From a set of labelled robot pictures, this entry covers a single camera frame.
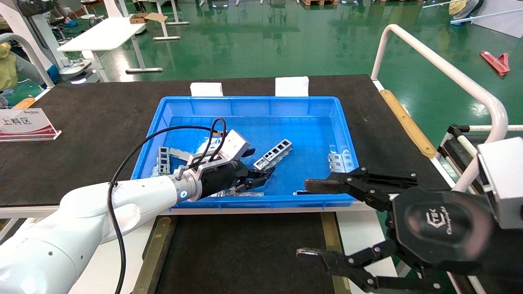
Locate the black table mat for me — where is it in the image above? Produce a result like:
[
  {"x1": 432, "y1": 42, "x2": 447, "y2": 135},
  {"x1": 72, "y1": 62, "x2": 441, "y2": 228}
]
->
[{"x1": 0, "y1": 74, "x2": 452, "y2": 208}]

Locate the white paper label left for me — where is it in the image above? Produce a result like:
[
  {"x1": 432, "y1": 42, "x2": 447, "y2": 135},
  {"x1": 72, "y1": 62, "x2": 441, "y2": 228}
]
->
[{"x1": 190, "y1": 82, "x2": 224, "y2": 97}]

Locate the red floor object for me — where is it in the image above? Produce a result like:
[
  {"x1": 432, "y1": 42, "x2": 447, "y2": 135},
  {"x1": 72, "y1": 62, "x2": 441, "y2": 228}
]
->
[{"x1": 480, "y1": 51, "x2": 510, "y2": 77}]

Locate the black frame with white roll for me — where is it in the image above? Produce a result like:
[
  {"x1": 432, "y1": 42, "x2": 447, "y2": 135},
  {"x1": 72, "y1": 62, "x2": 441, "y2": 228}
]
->
[{"x1": 436, "y1": 124, "x2": 483, "y2": 184}]

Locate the person in yellow clothing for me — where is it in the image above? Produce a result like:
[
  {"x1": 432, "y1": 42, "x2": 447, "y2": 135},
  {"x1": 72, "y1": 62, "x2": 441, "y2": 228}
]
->
[
  {"x1": 0, "y1": 41, "x2": 19, "y2": 92},
  {"x1": 448, "y1": 0, "x2": 485, "y2": 25}
]

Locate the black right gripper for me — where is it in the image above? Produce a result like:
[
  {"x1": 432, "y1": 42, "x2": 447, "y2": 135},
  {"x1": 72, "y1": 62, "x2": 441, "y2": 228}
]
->
[{"x1": 296, "y1": 191, "x2": 496, "y2": 294}]

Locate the white floor board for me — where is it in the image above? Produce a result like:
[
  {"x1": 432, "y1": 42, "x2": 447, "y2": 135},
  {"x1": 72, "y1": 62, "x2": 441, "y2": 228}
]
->
[{"x1": 474, "y1": 0, "x2": 523, "y2": 38}]

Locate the flat grey metal plate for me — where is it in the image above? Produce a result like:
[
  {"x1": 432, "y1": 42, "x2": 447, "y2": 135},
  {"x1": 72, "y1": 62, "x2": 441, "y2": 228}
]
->
[{"x1": 169, "y1": 148, "x2": 193, "y2": 162}]

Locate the white work table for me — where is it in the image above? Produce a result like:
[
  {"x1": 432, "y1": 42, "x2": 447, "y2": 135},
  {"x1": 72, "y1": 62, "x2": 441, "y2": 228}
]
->
[{"x1": 57, "y1": 16, "x2": 163, "y2": 82}]

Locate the blue plastic bin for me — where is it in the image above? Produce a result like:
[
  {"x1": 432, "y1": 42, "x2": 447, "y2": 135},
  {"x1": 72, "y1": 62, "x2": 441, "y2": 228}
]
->
[{"x1": 125, "y1": 96, "x2": 365, "y2": 211}]

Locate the long white pole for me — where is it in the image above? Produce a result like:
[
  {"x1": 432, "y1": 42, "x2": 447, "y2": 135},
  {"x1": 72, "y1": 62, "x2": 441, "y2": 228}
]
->
[{"x1": 470, "y1": 8, "x2": 523, "y2": 20}]

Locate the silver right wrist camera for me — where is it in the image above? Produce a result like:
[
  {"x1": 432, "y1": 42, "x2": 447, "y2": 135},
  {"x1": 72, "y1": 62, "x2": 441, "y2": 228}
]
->
[{"x1": 477, "y1": 137, "x2": 523, "y2": 230}]

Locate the open cardboard box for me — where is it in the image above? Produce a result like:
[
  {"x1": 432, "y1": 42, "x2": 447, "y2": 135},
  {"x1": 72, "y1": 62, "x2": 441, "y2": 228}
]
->
[{"x1": 129, "y1": 12, "x2": 168, "y2": 24}]

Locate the white tube handrail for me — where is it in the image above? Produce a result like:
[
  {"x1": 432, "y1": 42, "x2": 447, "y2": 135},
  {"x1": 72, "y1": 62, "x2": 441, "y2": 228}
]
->
[{"x1": 370, "y1": 24, "x2": 523, "y2": 192}]

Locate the long thin silver part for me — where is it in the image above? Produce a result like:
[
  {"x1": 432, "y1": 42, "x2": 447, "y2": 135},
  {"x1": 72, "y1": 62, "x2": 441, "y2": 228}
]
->
[{"x1": 210, "y1": 191, "x2": 264, "y2": 198}]

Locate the white machine column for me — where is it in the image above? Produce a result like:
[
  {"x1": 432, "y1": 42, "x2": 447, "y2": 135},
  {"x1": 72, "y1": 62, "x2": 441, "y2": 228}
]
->
[{"x1": 0, "y1": 0, "x2": 56, "y2": 70}]

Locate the white table frame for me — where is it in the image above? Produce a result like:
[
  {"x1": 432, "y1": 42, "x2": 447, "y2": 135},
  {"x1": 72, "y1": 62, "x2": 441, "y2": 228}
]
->
[{"x1": 139, "y1": 0, "x2": 190, "y2": 41}]

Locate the grey tube handrail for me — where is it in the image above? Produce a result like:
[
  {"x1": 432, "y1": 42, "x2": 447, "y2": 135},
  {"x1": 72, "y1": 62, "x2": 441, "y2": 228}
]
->
[{"x1": 0, "y1": 33, "x2": 54, "y2": 88}]

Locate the grey metal ladder bracket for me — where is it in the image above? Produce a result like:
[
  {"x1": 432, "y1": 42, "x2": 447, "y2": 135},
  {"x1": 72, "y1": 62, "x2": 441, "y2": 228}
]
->
[
  {"x1": 158, "y1": 146, "x2": 170, "y2": 175},
  {"x1": 253, "y1": 139, "x2": 293, "y2": 171}
]

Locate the white paper label right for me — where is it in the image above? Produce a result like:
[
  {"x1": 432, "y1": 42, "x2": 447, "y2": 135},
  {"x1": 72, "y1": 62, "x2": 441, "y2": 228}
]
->
[{"x1": 275, "y1": 76, "x2": 309, "y2": 97}]

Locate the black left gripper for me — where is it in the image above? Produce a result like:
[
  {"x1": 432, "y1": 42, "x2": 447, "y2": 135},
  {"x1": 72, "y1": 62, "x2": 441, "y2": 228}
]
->
[{"x1": 199, "y1": 161, "x2": 418, "y2": 212}]

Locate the white paper label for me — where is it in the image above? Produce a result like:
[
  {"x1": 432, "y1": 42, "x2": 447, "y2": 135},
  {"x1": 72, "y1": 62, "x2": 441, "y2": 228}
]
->
[
  {"x1": 190, "y1": 82, "x2": 224, "y2": 97},
  {"x1": 275, "y1": 76, "x2": 309, "y2": 97}
]

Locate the round white machine base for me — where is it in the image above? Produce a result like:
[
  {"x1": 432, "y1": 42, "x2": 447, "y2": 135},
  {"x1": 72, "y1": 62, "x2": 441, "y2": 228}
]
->
[{"x1": 59, "y1": 57, "x2": 92, "y2": 81}]

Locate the white red sign placard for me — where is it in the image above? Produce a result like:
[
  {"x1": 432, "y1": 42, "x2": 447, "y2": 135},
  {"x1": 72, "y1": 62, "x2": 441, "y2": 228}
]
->
[{"x1": 0, "y1": 108, "x2": 62, "y2": 143}]

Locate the short wooden edge strip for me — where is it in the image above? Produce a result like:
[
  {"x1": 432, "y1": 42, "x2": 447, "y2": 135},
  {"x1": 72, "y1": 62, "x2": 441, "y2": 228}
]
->
[{"x1": 12, "y1": 97, "x2": 36, "y2": 110}]

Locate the long wooden edge strip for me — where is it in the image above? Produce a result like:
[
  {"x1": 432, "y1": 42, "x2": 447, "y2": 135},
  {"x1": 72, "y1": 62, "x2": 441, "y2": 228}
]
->
[{"x1": 379, "y1": 89, "x2": 437, "y2": 159}]

